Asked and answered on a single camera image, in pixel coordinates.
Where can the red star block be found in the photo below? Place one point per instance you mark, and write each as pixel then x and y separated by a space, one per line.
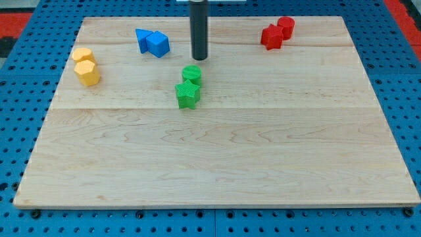
pixel 272 37

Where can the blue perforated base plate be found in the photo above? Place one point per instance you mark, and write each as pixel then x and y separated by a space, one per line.
pixel 32 71

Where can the light wooden board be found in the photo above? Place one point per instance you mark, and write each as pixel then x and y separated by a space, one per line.
pixel 296 127

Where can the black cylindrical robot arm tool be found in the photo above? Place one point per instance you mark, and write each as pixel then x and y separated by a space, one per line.
pixel 198 19

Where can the green star block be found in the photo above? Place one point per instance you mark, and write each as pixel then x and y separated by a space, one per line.
pixel 187 94

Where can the yellow hexagon block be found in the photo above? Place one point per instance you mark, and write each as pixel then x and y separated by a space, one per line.
pixel 87 73

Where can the red cylinder block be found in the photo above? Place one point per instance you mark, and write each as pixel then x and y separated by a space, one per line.
pixel 287 24

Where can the yellow pentagon block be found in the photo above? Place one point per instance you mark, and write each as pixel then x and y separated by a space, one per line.
pixel 83 54

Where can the blue triangular prism block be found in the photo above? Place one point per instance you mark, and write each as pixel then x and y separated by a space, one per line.
pixel 142 39

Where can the green cylinder block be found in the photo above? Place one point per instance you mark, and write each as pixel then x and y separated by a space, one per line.
pixel 192 73

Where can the blue cube block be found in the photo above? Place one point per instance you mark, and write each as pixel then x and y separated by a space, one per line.
pixel 158 44

